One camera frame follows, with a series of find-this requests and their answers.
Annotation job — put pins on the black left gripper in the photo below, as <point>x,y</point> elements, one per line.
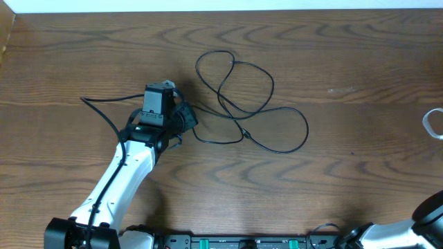
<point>187,115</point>

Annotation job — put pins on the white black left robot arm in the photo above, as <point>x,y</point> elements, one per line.
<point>96,223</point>

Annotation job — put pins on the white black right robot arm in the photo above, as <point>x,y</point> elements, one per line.
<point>423,230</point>

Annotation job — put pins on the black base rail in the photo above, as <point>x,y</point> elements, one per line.
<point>186,241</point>

